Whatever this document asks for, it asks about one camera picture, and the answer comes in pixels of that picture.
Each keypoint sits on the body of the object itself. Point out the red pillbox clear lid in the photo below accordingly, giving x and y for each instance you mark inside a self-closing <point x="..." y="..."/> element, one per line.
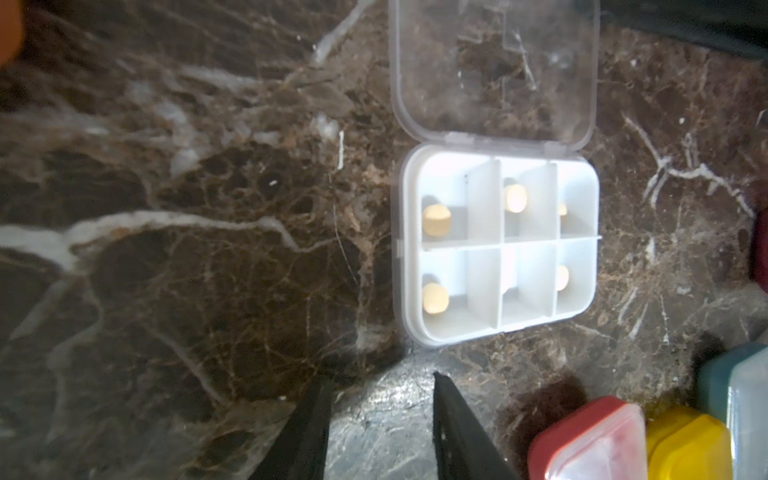
<point x="604" y="439"/>

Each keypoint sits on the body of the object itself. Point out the white pillbox with amber lid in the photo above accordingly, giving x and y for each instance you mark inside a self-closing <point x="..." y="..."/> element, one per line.
<point x="684" y="443"/>

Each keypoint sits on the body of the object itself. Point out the purple pillbox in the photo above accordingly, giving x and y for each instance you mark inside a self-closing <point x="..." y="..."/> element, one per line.
<point x="759" y="261"/>

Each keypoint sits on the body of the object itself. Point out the white pillbox clear lid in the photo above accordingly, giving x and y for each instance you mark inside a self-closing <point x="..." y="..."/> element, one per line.
<point x="495" y="211"/>

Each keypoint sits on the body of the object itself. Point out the orange pillbox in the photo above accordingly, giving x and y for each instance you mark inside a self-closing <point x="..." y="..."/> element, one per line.
<point x="11" y="29"/>

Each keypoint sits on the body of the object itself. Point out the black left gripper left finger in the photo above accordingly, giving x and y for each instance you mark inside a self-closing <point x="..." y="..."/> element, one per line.
<point x="300" y="450"/>

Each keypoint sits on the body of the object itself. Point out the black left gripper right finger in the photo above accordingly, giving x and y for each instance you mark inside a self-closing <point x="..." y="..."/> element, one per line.
<point x="463" y="450"/>

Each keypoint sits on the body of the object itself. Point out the teal rectangular pillbox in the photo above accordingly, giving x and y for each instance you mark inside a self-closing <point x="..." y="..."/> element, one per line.
<point x="732" y="388"/>

